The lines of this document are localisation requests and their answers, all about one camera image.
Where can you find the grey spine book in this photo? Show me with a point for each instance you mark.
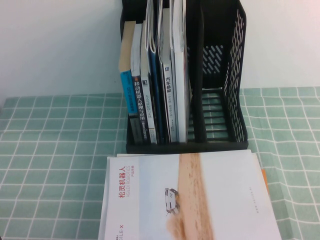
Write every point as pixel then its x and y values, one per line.
pixel 150 120

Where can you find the AgileX robotics brochure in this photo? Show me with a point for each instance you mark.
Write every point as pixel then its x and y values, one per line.
pixel 200 200

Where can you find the orange book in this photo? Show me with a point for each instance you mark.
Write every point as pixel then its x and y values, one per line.
pixel 265 180

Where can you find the cyan spine book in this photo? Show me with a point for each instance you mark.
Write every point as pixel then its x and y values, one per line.
pixel 126 92

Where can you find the black plastic book holder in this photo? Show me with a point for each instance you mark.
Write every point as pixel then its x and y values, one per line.
pixel 195 75

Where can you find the white spine car book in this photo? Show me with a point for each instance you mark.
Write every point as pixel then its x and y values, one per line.
pixel 170 100

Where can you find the green checked tablecloth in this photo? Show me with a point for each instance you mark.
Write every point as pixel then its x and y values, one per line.
pixel 50 175

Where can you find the thin blue cover brochure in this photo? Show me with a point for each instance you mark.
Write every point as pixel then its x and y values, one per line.
pixel 153 75

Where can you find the white spine Chinese title book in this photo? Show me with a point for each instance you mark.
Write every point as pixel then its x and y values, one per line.
pixel 140 100

